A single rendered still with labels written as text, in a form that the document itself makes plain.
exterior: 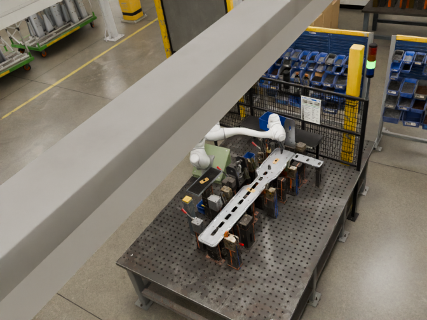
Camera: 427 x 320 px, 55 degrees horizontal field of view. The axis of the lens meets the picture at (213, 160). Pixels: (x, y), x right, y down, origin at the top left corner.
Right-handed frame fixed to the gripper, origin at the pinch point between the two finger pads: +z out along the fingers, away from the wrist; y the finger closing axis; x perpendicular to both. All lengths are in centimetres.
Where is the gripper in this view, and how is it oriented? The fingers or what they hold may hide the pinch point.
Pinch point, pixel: (275, 150)
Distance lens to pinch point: 404.0
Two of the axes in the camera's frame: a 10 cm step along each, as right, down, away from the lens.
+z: 1.3, 7.6, 6.3
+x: 5.8, -5.8, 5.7
